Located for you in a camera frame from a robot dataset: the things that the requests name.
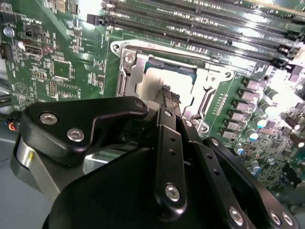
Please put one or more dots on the metal socket cover frame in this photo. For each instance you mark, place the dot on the metal socket cover frame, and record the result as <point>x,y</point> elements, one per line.
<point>138,76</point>

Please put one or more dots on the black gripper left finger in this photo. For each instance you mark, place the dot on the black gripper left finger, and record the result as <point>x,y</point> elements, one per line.
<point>107,107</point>

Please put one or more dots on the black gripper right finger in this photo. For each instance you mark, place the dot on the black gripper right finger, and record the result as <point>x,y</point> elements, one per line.
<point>224,190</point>

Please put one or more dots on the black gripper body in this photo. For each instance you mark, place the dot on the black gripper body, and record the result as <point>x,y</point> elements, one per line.
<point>107,202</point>

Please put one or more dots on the silver CPU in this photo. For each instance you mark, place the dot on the silver CPU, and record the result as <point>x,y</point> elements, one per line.
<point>176,78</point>

